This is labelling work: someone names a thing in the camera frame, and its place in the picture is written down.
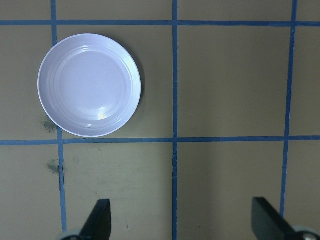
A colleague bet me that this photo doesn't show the light purple plastic plate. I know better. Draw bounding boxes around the light purple plastic plate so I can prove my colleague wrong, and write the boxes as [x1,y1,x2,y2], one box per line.
[37,33,142,138]

